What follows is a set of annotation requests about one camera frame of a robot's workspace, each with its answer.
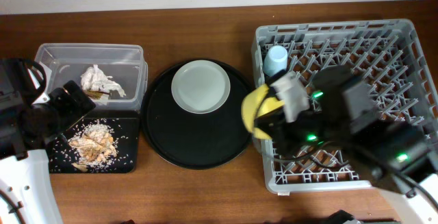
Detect gold foil wrapper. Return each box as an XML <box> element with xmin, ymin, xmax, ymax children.
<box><xmin>84</xmin><ymin>90</ymin><xmax>110</xmax><ymax>100</ymax></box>

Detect white tissue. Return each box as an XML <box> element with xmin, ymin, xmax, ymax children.
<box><xmin>80</xmin><ymin>64</ymin><xmax>127</xmax><ymax>105</ymax></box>

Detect food scraps with rice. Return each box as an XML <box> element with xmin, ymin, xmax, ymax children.
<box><xmin>51</xmin><ymin>118</ymin><xmax>135</xmax><ymax>173</ymax></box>

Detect blue plastic cup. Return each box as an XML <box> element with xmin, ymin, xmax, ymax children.
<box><xmin>263</xmin><ymin>45</ymin><xmax>288</xmax><ymax>77</ymax></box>

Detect yellow bowl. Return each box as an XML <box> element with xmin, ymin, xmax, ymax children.
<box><xmin>241</xmin><ymin>84</ymin><xmax>285</xmax><ymax>140</ymax></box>

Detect grey round plate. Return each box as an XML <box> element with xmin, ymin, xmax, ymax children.
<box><xmin>171</xmin><ymin>60</ymin><xmax>231</xmax><ymax>114</ymax></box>

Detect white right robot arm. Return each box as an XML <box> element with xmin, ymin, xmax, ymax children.
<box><xmin>242</xmin><ymin>66</ymin><xmax>437</xmax><ymax>223</ymax></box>

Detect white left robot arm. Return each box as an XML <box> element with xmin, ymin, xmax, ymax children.
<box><xmin>1</xmin><ymin>58</ymin><xmax>96</xmax><ymax>223</ymax></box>

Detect grey dishwasher rack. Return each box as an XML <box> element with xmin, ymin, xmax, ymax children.
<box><xmin>251</xmin><ymin>19</ymin><xmax>437</xmax><ymax>195</ymax></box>

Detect black rectangular tray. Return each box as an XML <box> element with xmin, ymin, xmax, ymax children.
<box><xmin>47</xmin><ymin>109</ymin><xmax>141</xmax><ymax>174</ymax></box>

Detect clear plastic bin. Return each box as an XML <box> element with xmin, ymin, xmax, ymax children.
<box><xmin>35</xmin><ymin>43</ymin><xmax>148</xmax><ymax>111</ymax></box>

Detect black round tray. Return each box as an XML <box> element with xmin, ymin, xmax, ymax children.
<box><xmin>140</xmin><ymin>60</ymin><xmax>252</xmax><ymax>170</ymax></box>

